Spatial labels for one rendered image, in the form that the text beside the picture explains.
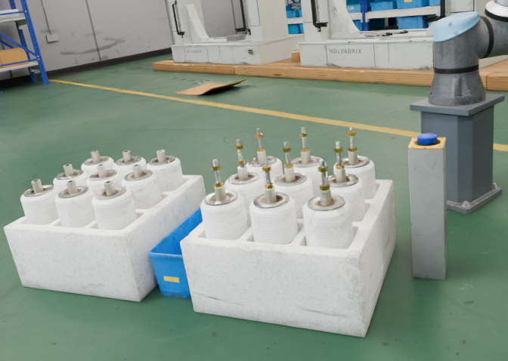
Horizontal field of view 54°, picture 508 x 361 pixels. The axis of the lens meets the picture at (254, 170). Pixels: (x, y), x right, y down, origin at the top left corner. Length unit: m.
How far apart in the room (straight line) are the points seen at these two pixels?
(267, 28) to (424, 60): 1.69
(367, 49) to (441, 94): 2.13
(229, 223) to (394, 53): 2.53
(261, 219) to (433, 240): 0.39
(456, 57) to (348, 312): 0.77
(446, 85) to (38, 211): 1.13
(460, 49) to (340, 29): 2.54
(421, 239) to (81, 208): 0.81
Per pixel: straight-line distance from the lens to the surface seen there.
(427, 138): 1.11
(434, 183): 1.12
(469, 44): 1.48
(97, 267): 1.30
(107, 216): 1.25
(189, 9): 5.71
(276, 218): 1.01
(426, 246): 1.19
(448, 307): 1.14
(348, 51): 3.70
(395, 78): 3.38
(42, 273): 1.45
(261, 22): 4.50
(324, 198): 0.99
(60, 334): 1.27
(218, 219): 1.07
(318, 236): 0.99
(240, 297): 1.10
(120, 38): 7.74
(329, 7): 4.01
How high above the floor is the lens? 0.66
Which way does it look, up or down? 19 degrees down
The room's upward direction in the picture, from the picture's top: 8 degrees counter-clockwise
